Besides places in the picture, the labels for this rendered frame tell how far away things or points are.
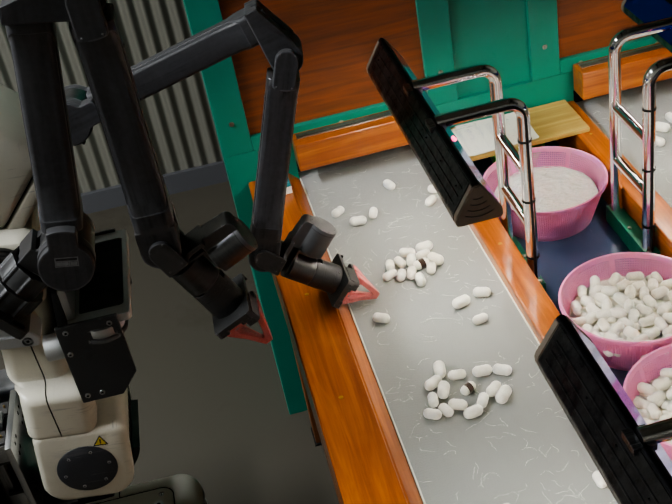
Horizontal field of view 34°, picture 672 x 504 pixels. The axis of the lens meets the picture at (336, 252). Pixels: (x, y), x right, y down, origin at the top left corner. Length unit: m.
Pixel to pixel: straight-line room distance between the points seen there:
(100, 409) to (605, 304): 0.93
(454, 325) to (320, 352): 0.26
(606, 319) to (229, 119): 0.95
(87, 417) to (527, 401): 0.75
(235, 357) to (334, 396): 1.37
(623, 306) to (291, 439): 1.17
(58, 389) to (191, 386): 1.34
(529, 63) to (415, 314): 0.78
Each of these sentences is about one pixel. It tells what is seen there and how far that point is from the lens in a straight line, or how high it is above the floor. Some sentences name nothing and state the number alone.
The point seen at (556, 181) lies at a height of 0.73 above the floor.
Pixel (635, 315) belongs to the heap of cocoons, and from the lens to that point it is 2.06.
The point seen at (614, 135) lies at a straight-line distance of 2.28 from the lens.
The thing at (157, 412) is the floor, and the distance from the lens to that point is 3.17.
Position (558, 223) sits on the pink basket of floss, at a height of 0.73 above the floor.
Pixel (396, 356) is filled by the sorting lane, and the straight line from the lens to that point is 2.02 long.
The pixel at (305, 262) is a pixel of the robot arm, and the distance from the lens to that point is 2.04.
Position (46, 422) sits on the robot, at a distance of 1.93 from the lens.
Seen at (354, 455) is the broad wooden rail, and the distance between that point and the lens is 1.81.
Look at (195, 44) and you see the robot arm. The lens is 1.88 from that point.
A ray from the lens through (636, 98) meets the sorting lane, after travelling 2.74.
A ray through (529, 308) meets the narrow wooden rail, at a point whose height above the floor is 0.76.
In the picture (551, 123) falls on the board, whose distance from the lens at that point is 2.58.
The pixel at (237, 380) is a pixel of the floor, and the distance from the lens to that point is 3.19.
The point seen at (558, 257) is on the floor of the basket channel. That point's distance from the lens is 2.32.
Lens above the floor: 2.06
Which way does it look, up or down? 35 degrees down
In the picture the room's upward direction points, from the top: 11 degrees counter-clockwise
